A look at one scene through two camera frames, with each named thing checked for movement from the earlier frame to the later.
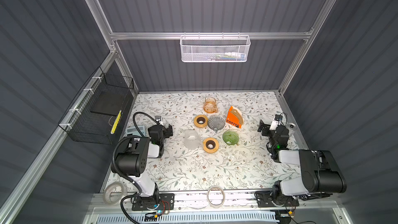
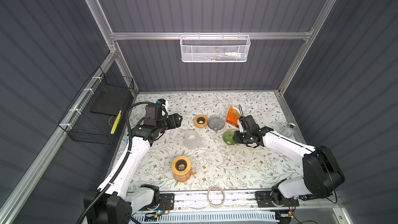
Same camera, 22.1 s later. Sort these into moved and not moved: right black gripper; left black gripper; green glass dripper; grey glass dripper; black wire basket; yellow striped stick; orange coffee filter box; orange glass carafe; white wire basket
Moved: right black gripper; orange glass carafe; left black gripper
Not moved: white wire basket; grey glass dripper; black wire basket; orange coffee filter box; yellow striped stick; green glass dripper
